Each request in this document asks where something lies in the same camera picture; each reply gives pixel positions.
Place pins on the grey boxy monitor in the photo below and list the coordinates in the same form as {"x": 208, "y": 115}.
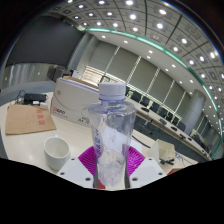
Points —
{"x": 58, "y": 73}

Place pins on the long curved conference desk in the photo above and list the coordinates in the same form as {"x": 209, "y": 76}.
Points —
{"x": 156, "y": 128}

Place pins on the brown paper envelope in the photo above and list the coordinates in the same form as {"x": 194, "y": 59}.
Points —
{"x": 28, "y": 119}

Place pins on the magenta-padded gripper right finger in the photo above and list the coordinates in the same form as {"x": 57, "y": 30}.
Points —
{"x": 136, "y": 160}

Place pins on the white paper carton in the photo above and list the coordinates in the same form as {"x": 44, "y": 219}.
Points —
{"x": 71, "y": 100}

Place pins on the group of black office chairs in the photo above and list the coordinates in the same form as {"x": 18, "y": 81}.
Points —
{"x": 153, "y": 106}

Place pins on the small white open box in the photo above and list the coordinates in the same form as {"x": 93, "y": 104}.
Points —
{"x": 160, "y": 150}

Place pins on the group of ceiling lights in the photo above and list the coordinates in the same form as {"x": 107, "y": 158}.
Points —
{"x": 160, "y": 25}

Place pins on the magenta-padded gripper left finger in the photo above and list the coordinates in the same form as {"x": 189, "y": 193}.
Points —
{"x": 88, "y": 160}

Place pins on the clear plastic water bottle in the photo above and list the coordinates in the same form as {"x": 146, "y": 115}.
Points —
{"x": 111, "y": 133}

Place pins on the white ceramic cup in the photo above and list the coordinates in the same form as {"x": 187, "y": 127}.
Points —
{"x": 56, "y": 156}

